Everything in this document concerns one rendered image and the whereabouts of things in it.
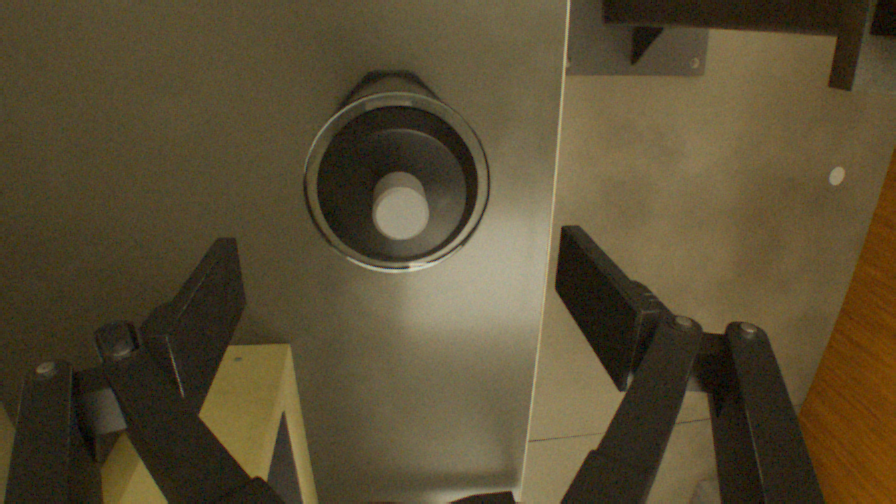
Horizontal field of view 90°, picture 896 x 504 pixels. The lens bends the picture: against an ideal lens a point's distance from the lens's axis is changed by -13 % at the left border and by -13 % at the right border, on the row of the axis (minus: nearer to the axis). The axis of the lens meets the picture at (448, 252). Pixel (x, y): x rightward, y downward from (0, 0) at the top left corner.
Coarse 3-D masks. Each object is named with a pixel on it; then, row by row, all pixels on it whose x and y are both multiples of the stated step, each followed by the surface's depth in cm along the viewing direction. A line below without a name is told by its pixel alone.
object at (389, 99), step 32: (352, 96) 43; (384, 96) 27; (416, 96) 27; (320, 160) 28; (480, 160) 29; (480, 192) 30; (320, 224) 30; (480, 224) 31; (352, 256) 31; (448, 256) 31
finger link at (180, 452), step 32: (128, 320) 13; (96, 352) 12; (128, 352) 12; (128, 384) 11; (160, 384) 12; (128, 416) 11; (160, 416) 11; (192, 416) 11; (160, 448) 10; (192, 448) 10; (224, 448) 10; (160, 480) 11; (192, 480) 9; (224, 480) 9; (256, 480) 9
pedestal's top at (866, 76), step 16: (848, 0) 52; (864, 0) 50; (848, 16) 53; (864, 16) 51; (848, 32) 53; (864, 32) 51; (848, 48) 53; (864, 48) 52; (880, 48) 52; (832, 64) 56; (848, 64) 54; (864, 64) 53; (880, 64) 53; (832, 80) 56; (848, 80) 54; (864, 80) 53; (880, 80) 54
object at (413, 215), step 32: (352, 128) 27; (384, 128) 26; (416, 128) 27; (448, 128) 28; (352, 160) 27; (384, 160) 27; (416, 160) 27; (448, 160) 27; (320, 192) 28; (352, 192) 28; (384, 192) 25; (416, 192) 25; (448, 192) 28; (352, 224) 28; (384, 224) 25; (416, 224) 26; (448, 224) 29; (384, 256) 29; (416, 256) 30
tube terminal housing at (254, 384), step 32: (256, 352) 57; (288, 352) 57; (224, 384) 51; (256, 384) 52; (288, 384) 56; (224, 416) 47; (256, 416) 47; (288, 416) 55; (128, 448) 50; (256, 448) 43; (128, 480) 40
